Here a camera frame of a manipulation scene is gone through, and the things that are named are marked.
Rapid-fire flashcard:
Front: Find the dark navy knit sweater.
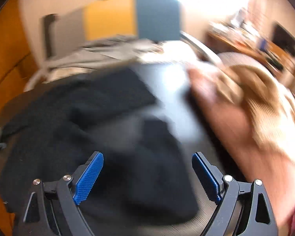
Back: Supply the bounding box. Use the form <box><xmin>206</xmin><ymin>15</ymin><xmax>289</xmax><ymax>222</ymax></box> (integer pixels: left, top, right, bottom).
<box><xmin>0</xmin><ymin>69</ymin><xmax>198</xmax><ymax>225</ymax></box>

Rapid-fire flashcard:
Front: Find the pink knit sweater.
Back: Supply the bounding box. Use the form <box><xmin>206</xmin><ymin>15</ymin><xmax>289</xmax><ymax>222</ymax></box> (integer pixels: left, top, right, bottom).
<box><xmin>187</xmin><ymin>67</ymin><xmax>295</xmax><ymax>226</ymax></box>

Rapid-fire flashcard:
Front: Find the beige knit sweater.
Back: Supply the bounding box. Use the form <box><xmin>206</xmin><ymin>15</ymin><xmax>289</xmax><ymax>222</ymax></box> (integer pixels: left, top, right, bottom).
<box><xmin>216</xmin><ymin>65</ymin><xmax>295</xmax><ymax>152</ymax></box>

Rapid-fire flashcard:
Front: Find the wooden wardrobe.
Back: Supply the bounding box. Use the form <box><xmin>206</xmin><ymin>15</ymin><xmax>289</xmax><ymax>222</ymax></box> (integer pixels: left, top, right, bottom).
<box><xmin>0</xmin><ymin>0</ymin><xmax>38</xmax><ymax>236</ymax></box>

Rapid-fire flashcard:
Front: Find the grey hoodie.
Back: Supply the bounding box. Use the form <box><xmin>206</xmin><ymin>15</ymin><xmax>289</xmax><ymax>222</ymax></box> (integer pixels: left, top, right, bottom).
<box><xmin>46</xmin><ymin>35</ymin><xmax>162</xmax><ymax>69</ymax></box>

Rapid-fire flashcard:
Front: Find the wooden desk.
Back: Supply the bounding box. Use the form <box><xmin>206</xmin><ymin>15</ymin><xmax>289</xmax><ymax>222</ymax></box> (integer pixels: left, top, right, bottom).
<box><xmin>205</xmin><ymin>22</ymin><xmax>295</xmax><ymax>79</ymax></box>

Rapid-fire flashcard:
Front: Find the white printed cushion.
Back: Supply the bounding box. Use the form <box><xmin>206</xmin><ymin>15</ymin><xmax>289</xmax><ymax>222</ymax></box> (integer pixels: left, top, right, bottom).
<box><xmin>138</xmin><ymin>41</ymin><xmax>198</xmax><ymax>65</ymax></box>

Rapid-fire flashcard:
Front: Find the black television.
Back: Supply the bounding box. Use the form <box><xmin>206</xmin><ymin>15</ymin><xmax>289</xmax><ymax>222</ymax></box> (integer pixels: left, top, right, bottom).
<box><xmin>271</xmin><ymin>23</ymin><xmax>295</xmax><ymax>58</ymax></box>

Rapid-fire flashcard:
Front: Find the grey yellow blue armchair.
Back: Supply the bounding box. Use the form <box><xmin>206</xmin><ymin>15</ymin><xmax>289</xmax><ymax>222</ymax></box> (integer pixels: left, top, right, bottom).
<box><xmin>25</xmin><ymin>0</ymin><xmax>222</xmax><ymax>91</ymax></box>

